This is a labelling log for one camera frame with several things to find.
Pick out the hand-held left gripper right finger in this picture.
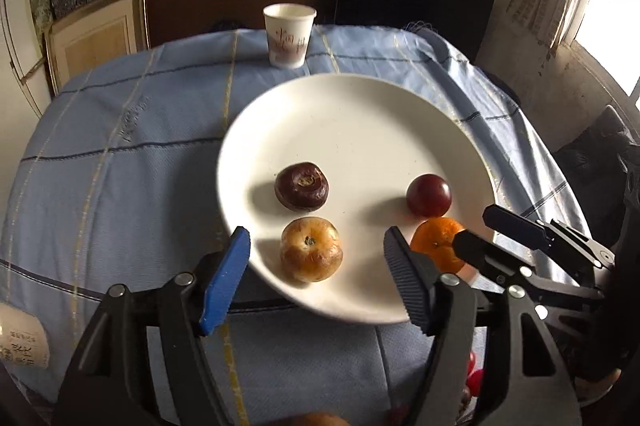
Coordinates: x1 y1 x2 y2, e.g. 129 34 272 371
383 226 583 426

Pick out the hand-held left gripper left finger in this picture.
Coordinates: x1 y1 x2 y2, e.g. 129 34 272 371
52 226 252 426

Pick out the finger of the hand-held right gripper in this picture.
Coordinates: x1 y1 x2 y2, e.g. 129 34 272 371
451 230 603 303
482 205 615 267

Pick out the orange tangerine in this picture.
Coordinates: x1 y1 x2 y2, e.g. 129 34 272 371
410 217 468 274

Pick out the dark red plum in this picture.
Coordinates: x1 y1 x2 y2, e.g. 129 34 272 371
406 174 453 217

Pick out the tan round fruit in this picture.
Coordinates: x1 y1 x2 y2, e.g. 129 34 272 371
279 216 344 283

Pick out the dark brown water chestnut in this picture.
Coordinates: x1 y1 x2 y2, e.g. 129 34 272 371
274 162 329 212

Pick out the white plate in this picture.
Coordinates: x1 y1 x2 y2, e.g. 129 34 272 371
216 73 498 324

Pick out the brown passion fruit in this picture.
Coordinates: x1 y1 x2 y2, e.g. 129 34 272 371
295 412 351 426

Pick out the person's right hand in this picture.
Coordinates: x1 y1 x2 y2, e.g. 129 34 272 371
574 368 623 404

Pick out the black bag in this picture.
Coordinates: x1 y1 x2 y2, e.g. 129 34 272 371
554 104 640 247

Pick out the blue checked tablecloth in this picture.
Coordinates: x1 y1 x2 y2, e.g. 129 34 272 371
0 24 596 426

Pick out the white printed paper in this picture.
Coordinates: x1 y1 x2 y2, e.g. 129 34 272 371
0 303 51 369

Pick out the bright window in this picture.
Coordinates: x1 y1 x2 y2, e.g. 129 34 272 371
570 0 640 109

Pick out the black glossy panel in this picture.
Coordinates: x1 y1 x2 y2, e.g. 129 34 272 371
334 0 496 62

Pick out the white printed paper cup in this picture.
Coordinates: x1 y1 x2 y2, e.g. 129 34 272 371
263 3 318 69

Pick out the light wooden panel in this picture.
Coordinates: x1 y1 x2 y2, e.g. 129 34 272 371
45 0 149 94

